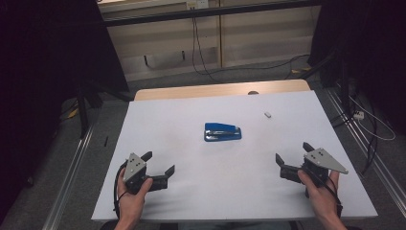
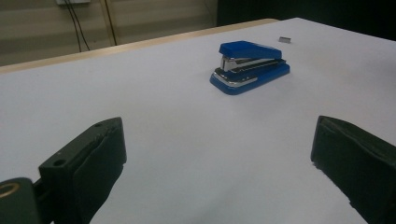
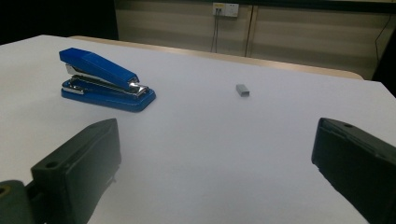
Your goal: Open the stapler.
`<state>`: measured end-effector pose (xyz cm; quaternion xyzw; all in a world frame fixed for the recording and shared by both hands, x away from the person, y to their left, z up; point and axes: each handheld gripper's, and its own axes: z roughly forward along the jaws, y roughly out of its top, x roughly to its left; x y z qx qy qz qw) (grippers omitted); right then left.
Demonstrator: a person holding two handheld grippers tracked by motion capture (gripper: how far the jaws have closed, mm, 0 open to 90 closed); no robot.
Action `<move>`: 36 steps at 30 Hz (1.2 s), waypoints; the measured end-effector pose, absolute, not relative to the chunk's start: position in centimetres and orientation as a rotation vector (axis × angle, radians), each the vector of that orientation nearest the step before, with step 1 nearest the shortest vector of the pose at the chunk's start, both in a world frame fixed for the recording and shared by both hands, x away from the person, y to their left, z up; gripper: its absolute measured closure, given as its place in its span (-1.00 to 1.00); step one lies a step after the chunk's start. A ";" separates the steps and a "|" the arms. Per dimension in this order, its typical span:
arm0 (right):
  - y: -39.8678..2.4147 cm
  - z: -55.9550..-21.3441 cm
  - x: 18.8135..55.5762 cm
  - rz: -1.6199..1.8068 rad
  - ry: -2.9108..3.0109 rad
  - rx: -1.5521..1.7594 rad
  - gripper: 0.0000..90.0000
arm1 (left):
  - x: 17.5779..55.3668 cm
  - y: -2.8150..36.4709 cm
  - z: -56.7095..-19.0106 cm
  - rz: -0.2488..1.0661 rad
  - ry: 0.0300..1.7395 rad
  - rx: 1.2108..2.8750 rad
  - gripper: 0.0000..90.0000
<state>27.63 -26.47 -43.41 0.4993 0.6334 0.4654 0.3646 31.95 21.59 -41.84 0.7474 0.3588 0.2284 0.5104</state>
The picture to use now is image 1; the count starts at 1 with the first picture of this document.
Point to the person's right hand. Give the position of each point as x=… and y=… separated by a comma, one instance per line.
x=324, y=201

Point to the small strip of staples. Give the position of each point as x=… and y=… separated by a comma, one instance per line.
x=267, y=114

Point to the black metal stand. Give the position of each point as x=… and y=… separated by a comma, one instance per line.
x=343, y=83

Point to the metal floor rail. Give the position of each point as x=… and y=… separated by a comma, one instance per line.
x=376, y=159
x=68, y=182

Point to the black tripod stand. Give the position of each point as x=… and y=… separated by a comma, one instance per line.
x=83, y=108

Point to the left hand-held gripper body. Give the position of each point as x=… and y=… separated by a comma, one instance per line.
x=134, y=167

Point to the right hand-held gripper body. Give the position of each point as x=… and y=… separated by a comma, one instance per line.
x=320, y=159

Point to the black horizontal bar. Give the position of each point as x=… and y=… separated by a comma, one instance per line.
x=204, y=12

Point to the white power strip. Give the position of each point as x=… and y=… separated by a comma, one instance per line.
x=359, y=115

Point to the person's trousers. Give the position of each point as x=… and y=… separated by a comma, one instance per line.
x=233, y=226

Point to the white table mat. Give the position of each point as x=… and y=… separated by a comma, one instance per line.
x=207, y=188

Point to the blue stapler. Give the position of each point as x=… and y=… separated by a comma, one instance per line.
x=221, y=132

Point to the person's left hand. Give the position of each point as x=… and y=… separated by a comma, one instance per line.
x=131, y=204

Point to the black curtain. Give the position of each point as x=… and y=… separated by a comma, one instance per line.
x=38, y=80
x=370, y=48

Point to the white wall socket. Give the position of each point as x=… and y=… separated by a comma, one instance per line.
x=197, y=4

